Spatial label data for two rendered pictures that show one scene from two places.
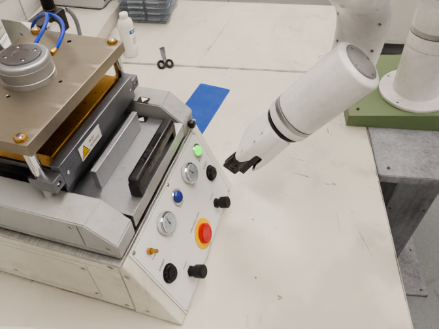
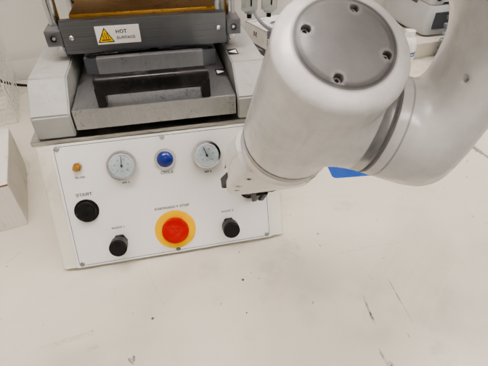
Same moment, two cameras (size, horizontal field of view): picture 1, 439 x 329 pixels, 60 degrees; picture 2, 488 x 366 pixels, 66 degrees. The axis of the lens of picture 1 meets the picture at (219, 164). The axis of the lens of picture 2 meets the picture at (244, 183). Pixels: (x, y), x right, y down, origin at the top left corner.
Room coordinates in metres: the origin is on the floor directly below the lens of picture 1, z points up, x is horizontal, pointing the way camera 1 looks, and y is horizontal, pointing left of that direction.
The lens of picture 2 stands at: (0.32, -0.36, 1.21)
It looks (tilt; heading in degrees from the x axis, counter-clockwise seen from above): 40 degrees down; 61
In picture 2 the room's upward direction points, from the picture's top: straight up
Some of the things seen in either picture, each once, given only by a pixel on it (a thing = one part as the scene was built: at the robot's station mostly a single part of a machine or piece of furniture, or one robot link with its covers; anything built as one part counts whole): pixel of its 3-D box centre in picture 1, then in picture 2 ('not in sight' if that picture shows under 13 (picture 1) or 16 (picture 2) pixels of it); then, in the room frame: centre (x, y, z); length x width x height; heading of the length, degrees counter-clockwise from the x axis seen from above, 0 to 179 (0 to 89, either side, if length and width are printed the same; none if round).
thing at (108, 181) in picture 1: (82, 147); (152, 59); (0.49, 0.24, 0.97); 0.30 x 0.22 x 0.08; 73
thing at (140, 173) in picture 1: (153, 155); (153, 86); (0.45, 0.11, 0.99); 0.15 x 0.02 x 0.04; 163
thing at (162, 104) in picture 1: (132, 106); (238, 63); (0.61, 0.17, 0.96); 0.26 x 0.05 x 0.07; 73
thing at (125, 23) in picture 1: (127, 34); (403, 57); (1.18, 0.29, 0.82); 0.05 x 0.05 x 0.14
